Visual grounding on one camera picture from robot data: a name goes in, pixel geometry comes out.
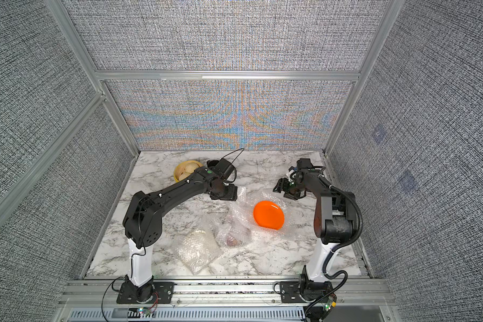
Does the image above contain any bubble wrap around orange plate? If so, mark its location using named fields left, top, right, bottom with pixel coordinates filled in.
left=230, top=187, right=296, bottom=236

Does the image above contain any bubble dark red plate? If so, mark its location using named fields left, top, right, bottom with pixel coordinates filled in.
left=211, top=213, right=252, bottom=248

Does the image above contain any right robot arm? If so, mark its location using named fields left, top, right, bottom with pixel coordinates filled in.
left=273, top=166, right=363, bottom=303

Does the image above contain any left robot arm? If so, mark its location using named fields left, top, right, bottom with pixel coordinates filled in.
left=118, top=160, right=237, bottom=303

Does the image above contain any bubble wrapped white plate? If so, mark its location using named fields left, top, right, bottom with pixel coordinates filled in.
left=175, top=229, right=222, bottom=275

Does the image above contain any black cup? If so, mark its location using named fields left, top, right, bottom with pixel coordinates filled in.
left=207, top=160, right=219, bottom=168

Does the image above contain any upper steamed bun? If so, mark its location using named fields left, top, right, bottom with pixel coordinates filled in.
left=185, top=162, right=201, bottom=173

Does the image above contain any steamed bun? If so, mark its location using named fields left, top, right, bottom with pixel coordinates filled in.
left=178, top=173, right=191, bottom=181
left=185, top=162, right=201, bottom=173

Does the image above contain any lower steamed bun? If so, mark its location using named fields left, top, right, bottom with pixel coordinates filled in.
left=178, top=173, right=191, bottom=181

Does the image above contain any yellow bamboo steamer basket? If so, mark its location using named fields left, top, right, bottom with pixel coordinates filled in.
left=173, top=160, right=203, bottom=182

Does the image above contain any right base circuit board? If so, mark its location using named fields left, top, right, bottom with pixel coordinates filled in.
left=323, top=299, right=336, bottom=315

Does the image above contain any base circuit board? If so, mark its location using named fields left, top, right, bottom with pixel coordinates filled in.
left=323, top=299, right=336, bottom=315
left=138, top=308, right=156, bottom=316

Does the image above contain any left base circuit board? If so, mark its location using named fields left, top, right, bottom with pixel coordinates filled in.
left=138, top=308, right=156, bottom=316

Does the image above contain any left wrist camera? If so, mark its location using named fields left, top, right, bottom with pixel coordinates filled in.
left=214, top=158, right=236, bottom=180

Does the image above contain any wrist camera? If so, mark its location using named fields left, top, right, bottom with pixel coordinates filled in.
left=214, top=158, right=236, bottom=180
left=289, top=158, right=315, bottom=172

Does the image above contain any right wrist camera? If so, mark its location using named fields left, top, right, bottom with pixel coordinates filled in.
left=289, top=158, right=315, bottom=172

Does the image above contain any left camera cable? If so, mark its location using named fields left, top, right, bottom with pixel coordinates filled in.
left=219, top=148, right=246, bottom=184

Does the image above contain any right corrugated cable conduit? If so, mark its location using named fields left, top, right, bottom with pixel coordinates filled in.
left=317, top=184, right=364, bottom=291

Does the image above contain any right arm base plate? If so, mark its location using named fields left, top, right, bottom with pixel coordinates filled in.
left=278, top=281, right=311, bottom=304

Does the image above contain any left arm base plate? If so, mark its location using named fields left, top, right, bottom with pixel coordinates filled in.
left=116, top=281, right=175, bottom=305

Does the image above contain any aluminium front rail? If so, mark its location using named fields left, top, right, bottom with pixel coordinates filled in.
left=58, top=276, right=396, bottom=308

